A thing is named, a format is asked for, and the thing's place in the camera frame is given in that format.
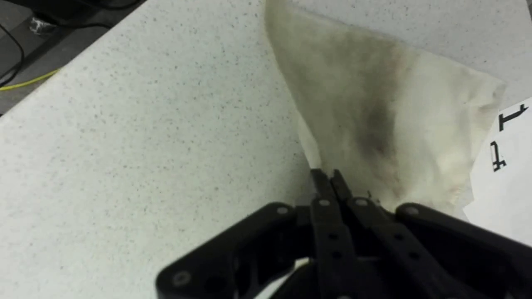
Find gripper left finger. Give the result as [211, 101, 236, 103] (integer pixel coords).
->
[155, 168, 359, 299]

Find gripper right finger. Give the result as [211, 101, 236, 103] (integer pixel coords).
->
[330, 169, 532, 299]

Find white cloth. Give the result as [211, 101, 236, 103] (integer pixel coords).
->
[264, 0, 507, 221]

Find white printed paper sheet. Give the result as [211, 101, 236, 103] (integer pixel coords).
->
[462, 98, 532, 246]

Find yellow cable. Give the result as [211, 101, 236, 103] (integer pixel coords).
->
[0, 69, 59, 91]

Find black cable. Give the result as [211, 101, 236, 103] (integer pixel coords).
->
[0, 25, 25, 86]

